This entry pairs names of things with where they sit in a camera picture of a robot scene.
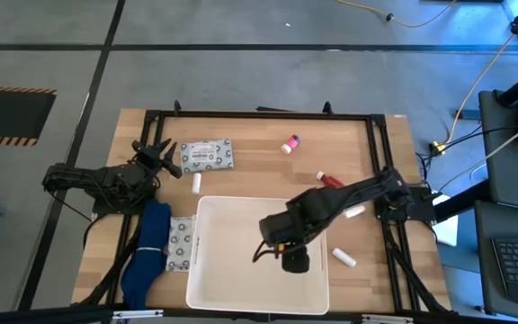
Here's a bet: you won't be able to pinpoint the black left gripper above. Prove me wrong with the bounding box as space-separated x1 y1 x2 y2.
131 138 183 179

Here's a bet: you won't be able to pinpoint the white plastic mesh bin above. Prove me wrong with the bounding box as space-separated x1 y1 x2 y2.
185 194 331 316

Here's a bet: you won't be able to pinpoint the white paper sheet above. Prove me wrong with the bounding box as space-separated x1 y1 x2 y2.
431 193 460 248

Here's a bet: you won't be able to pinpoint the pink bottle white cap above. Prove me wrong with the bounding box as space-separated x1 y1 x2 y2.
281 134 301 155

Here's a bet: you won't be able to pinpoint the tan cable with yellow plug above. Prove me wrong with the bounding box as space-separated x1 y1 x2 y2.
430 6 518 157

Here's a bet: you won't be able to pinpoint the dark grey desk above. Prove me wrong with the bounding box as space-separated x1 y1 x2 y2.
473 200 518 323
478 89 518 213

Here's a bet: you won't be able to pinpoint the yellow extension cable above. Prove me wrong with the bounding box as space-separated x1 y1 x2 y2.
334 0 458 29

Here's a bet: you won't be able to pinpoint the blue cloth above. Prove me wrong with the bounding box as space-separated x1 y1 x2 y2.
121 199 173 311

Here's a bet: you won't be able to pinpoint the white gauze package blue crosses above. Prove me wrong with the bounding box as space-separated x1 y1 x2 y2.
179 138 235 175
165 215 197 273

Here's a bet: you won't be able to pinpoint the black aluminium table frame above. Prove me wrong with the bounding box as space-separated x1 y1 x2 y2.
72 101 456 323

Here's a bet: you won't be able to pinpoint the black hazard-striped floor mat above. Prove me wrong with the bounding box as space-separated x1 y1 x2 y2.
0 85 58 148

